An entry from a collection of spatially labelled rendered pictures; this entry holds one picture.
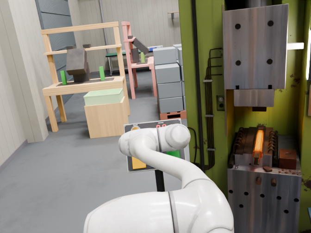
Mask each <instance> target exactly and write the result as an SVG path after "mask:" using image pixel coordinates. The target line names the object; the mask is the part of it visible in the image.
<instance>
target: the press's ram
mask: <svg viewBox="0 0 311 233"><path fill-rule="evenodd" d="M288 10H289V4H280V5H272V6H261V7H253V8H244V9H236V10H228V11H222V22H223V56H224V89H236V88H237V86H239V89H268V85H272V89H285V84H286V53H287V49H303V48H304V43H303V42H300V43H287V31H288Z"/></svg>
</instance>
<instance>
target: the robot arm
mask: <svg viewBox="0 0 311 233"><path fill-rule="evenodd" d="M189 141H190V132H189V130H188V128H187V127H186V126H184V125H182V124H178V123H177V124H171V125H168V126H165V127H160V128H146V129H137V130H132V131H129V132H127V133H125V134H123V135H122V136H121V137H120V139H119V141H118V146H119V150H120V152H121V153H122V154H124V155H126V156H130V157H134V158H136V159H139V160H140V161H141V162H143V163H145V164H147V165H149V166H151V167H153V168H156V169H158V170H160V171H162V172H165V173H167V174H169V175H172V176H174V177H176V178H178V179H179V180H181V182H182V186H181V190H174V191H169V192H168V191H167V192H146V193H139V194H133V195H128V196H122V197H118V198H115V199H112V200H110V201H108V202H106V203H104V204H102V205H100V206H99V207H97V208H96V209H94V210H93V211H92V212H90V213H89V214H88V215H87V217H86V220H85V224H84V230H83V233H234V219H233V214H232V211H231V208H230V206H229V204H228V201H227V199H226V198H225V196H224V194H223V193H222V191H221V190H220V189H219V188H218V187H217V186H216V184H215V183H214V182H213V181H211V180H210V179H209V178H208V177H207V176H206V175H205V174H204V173H203V172H202V171H201V170H200V169H199V168H198V167H197V166H196V165H194V164H192V163H190V162H188V161H186V160H183V159H180V158H177V157H174V156H170V155H167V154H163V153H161V152H166V151H176V150H182V149H184V148H185V147H186V146H187V145H188V144H189Z"/></svg>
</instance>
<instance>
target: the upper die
mask: <svg viewBox="0 0 311 233"><path fill-rule="evenodd" d="M234 106H247V107H274V89H272V85H268V89H239V86H237V88H236V89H234Z"/></svg>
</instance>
